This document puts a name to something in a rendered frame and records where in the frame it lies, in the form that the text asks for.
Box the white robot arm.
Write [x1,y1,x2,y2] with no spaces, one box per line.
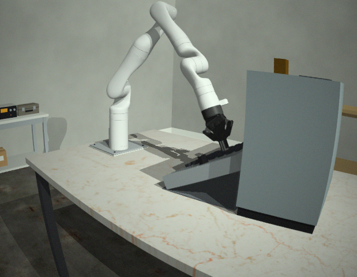
[107,1,228,151]

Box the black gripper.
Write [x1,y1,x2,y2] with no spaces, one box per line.
[201,105,233,151]

